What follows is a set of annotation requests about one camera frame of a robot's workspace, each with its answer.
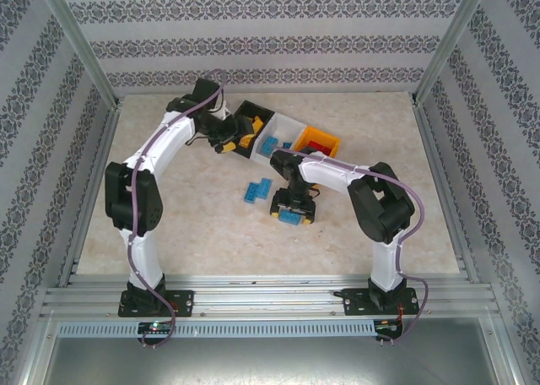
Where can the yellow lego brick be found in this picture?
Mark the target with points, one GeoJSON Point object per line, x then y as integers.
{"type": "Point", "coordinates": [246, 140]}
{"type": "Point", "coordinates": [256, 123]}

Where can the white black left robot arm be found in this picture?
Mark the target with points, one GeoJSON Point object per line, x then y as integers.
{"type": "Point", "coordinates": [143, 258]}

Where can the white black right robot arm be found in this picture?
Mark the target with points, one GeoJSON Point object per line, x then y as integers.
{"type": "Point", "coordinates": [329, 169]}

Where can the black plastic bin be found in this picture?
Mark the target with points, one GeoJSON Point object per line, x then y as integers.
{"type": "Point", "coordinates": [249, 108]}

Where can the white plastic bin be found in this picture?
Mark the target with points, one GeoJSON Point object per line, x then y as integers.
{"type": "Point", "coordinates": [282, 125]}

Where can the yellow plastic bin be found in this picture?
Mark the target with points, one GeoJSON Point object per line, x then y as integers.
{"type": "Point", "coordinates": [316, 132]}

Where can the grey metal shelf panel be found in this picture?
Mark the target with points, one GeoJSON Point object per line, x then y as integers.
{"type": "Point", "coordinates": [270, 359]}

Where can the small circuit board green light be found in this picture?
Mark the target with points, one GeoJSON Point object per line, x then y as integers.
{"type": "Point", "coordinates": [157, 327]}

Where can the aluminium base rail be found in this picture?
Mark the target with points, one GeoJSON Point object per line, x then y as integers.
{"type": "Point", "coordinates": [270, 296]}

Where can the aluminium side rail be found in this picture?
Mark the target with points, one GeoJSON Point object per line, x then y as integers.
{"type": "Point", "coordinates": [460, 241]}
{"type": "Point", "coordinates": [90, 195]}

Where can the aluminium frame post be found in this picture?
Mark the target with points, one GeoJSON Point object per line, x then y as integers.
{"type": "Point", "coordinates": [450, 43]}
{"type": "Point", "coordinates": [80, 43]}

